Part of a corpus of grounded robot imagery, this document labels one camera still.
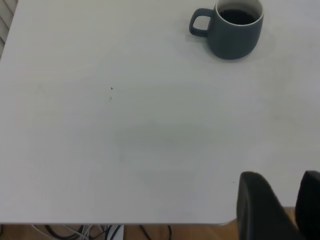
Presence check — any thin white cable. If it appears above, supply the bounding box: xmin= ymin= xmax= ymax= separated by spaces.
xmin=31 ymin=224 xmax=101 ymax=240

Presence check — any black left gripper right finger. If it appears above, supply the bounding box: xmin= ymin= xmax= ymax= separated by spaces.
xmin=294 ymin=170 xmax=320 ymax=240

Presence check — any thick black cable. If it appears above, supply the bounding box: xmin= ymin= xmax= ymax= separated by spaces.
xmin=138 ymin=224 xmax=173 ymax=240
xmin=44 ymin=224 xmax=85 ymax=240

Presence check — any dark grey ceramic mug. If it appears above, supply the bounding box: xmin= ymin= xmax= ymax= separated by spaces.
xmin=188 ymin=0 xmax=265 ymax=61

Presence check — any white slatted panel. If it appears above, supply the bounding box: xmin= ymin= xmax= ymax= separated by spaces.
xmin=0 ymin=0 xmax=20 ymax=60

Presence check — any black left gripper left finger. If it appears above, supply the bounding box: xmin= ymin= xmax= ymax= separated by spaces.
xmin=236 ymin=171 xmax=307 ymax=240

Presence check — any dark coffee liquid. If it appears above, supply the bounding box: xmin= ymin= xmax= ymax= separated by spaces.
xmin=219 ymin=8 xmax=260 ymax=26

